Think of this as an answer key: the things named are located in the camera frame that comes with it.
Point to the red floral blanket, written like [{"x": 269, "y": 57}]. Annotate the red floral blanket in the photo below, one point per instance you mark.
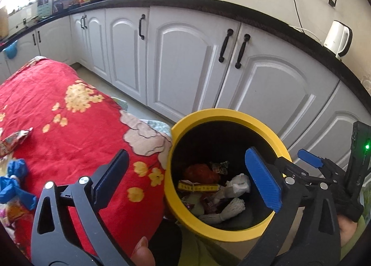
[{"x": 72, "y": 138}]

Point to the yellow trash bin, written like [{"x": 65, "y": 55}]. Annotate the yellow trash bin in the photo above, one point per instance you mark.
[{"x": 203, "y": 116}]

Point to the white kitchen cabinets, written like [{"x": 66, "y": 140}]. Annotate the white kitchen cabinets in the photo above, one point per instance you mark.
[{"x": 179, "y": 65}]

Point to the teal organizer rack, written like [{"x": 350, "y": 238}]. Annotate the teal organizer rack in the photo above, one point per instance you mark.
[{"x": 45, "y": 7}]

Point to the black plastic wrapper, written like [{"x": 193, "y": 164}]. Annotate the black plastic wrapper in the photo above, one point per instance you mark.
[{"x": 220, "y": 167}]

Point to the silver orange snack wrapper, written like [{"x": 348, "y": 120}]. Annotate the silver orange snack wrapper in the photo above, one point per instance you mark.
[{"x": 16, "y": 141}]

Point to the blue bag on cabinet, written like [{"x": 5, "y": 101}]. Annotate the blue bag on cabinet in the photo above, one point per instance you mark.
[{"x": 11, "y": 49}]

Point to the black wall hook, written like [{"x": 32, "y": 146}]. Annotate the black wall hook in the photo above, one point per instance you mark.
[{"x": 332, "y": 0}]

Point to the crumpled dark red wrapper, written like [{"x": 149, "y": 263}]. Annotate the crumpled dark red wrapper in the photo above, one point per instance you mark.
[{"x": 211, "y": 203}]

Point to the person's right forearm green sleeve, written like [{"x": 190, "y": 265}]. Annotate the person's right forearm green sleeve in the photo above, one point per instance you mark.
[{"x": 361, "y": 250}]

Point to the white electric kettle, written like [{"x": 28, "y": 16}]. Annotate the white electric kettle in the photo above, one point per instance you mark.
[{"x": 336, "y": 38}]

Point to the red plastic bag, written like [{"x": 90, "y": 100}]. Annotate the red plastic bag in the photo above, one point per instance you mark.
[{"x": 200, "y": 173}]

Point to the person's left hand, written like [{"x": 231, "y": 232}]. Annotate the person's left hand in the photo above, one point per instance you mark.
[{"x": 143, "y": 254}]

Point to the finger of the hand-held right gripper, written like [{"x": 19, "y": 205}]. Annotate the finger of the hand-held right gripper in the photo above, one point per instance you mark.
[{"x": 310, "y": 158}]

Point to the crumpled white tissue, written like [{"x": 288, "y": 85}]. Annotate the crumpled white tissue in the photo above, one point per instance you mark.
[{"x": 239, "y": 184}]

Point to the blue plastic bag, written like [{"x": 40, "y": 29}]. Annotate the blue plastic bag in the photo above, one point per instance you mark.
[{"x": 16, "y": 184}]

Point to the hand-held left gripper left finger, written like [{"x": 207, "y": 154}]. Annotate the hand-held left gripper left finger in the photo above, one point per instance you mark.
[{"x": 110, "y": 179}]

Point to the small cardboard box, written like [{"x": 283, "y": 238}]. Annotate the small cardboard box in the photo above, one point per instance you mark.
[{"x": 200, "y": 187}]

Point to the black kitchen countertop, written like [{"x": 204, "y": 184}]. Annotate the black kitchen countertop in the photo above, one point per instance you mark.
[{"x": 203, "y": 2}]

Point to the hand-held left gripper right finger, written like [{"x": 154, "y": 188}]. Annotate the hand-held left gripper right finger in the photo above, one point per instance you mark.
[{"x": 262, "y": 179}]

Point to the white foam fruit net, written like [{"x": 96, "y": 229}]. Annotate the white foam fruit net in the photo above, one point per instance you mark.
[{"x": 232, "y": 208}]

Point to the person's right hand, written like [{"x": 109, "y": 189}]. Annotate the person's right hand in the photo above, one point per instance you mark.
[{"x": 349, "y": 231}]

